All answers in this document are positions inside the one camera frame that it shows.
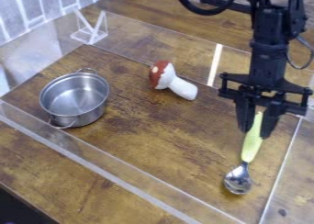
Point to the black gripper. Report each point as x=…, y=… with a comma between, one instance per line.
x=264, y=88

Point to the small steel pot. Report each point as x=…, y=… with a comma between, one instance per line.
x=73, y=98

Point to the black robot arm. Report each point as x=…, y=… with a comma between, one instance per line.
x=278, y=22

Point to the red white plush mushroom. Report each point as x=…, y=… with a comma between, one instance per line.
x=163, y=78

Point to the clear acrylic triangle bracket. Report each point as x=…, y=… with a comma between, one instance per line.
x=89, y=34

